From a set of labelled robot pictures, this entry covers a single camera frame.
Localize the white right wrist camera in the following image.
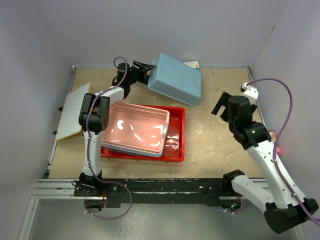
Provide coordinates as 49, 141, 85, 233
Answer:
240, 82, 259, 105

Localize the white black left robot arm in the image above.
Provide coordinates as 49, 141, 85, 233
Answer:
77, 60, 156, 196

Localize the pink capped bottle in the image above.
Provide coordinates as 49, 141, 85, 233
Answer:
268, 130, 282, 156

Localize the yellow framed whiteboard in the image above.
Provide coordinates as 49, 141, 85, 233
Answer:
55, 83, 91, 142

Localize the light blue perforated basket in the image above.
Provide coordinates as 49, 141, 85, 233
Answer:
147, 53, 202, 106

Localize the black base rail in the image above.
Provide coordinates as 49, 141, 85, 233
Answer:
73, 177, 251, 208

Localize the red plastic tray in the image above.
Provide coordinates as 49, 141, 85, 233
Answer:
100, 105, 186, 163

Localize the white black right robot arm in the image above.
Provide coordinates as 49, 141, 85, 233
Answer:
211, 91, 319, 234

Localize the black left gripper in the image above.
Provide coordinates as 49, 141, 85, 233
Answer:
127, 62, 156, 86

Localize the small white green box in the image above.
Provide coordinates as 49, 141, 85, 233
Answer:
184, 61, 200, 70

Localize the pink perforated basket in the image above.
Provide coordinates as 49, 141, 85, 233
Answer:
101, 101, 170, 151

